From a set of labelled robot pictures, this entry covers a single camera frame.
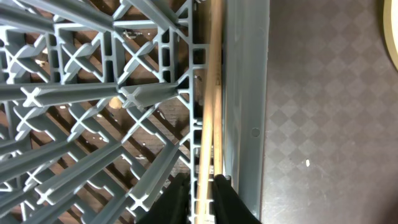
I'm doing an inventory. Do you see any yellow plate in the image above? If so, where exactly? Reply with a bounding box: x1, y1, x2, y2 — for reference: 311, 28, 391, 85
383, 0, 398, 68

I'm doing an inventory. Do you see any brown serving tray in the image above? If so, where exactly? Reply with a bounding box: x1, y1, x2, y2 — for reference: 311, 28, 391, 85
261, 0, 397, 223

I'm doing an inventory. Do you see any grey plastic dish rack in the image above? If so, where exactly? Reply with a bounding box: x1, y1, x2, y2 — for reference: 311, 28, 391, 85
0, 0, 271, 224

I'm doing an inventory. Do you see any wooden chopstick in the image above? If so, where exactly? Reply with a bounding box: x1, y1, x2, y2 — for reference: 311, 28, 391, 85
195, 0, 223, 223
213, 63, 223, 175

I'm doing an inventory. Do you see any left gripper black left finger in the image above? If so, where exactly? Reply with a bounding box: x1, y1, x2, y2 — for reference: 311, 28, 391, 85
137, 173, 190, 224

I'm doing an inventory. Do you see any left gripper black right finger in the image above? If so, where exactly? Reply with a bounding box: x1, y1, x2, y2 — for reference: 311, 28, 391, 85
212, 174, 261, 224

